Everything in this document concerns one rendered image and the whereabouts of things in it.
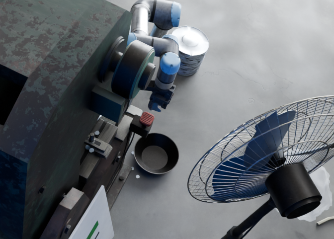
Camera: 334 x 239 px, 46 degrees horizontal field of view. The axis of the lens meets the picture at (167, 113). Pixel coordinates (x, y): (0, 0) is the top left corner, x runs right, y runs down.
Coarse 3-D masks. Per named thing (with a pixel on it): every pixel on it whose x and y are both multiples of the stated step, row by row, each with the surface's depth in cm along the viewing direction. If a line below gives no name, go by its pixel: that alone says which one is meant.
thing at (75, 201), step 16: (128, 128) 196; (112, 144) 192; (128, 144) 226; (112, 160) 191; (96, 176) 181; (80, 192) 153; (96, 192) 194; (112, 192) 241; (64, 208) 143; (80, 208) 162; (48, 224) 140; (64, 224) 143
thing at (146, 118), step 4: (144, 112) 189; (148, 112) 190; (144, 116) 188; (148, 116) 188; (152, 116) 189; (140, 120) 186; (144, 120) 187; (148, 120) 187; (152, 120) 188; (144, 124) 186; (148, 124) 186
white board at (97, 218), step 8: (104, 192) 187; (96, 200) 180; (104, 200) 191; (88, 208) 176; (96, 208) 184; (104, 208) 195; (88, 216) 178; (96, 216) 188; (104, 216) 200; (80, 224) 172; (88, 224) 182; (96, 224) 192; (104, 224) 205; (80, 232) 175; (88, 232) 185; (96, 232) 197; (104, 232) 210; (112, 232) 224
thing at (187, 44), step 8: (176, 32) 296; (184, 32) 298; (192, 32) 300; (200, 32) 302; (184, 40) 293; (192, 40) 295; (200, 40) 297; (208, 40) 298; (184, 48) 289; (192, 48) 291; (200, 48) 293
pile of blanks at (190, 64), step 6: (180, 54) 290; (204, 54) 295; (180, 60) 293; (186, 60) 292; (192, 60) 293; (198, 60) 295; (180, 66) 298; (186, 66) 297; (192, 66) 298; (198, 66) 304; (180, 72) 303; (186, 72) 303; (192, 72) 306
